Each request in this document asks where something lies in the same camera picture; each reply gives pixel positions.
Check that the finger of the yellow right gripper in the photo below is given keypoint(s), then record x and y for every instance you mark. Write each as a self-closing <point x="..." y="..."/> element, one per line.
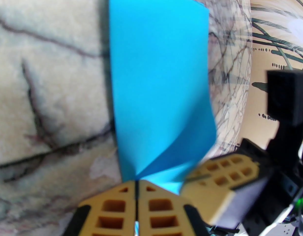
<point x="227" y="162"/>
<point x="208" y="198"/>

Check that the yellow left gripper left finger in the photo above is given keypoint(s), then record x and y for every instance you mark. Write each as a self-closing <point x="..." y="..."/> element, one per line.
<point x="112" y="213"/>

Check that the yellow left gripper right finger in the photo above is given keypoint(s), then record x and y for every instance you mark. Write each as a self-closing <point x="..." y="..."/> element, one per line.
<point x="163" y="213"/>

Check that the blue paper sheet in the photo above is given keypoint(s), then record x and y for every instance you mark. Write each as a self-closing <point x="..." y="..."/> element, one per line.
<point x="156" y="82"/>

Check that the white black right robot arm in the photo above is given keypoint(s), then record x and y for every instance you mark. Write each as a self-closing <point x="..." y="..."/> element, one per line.
<point x="289" y="226"/>

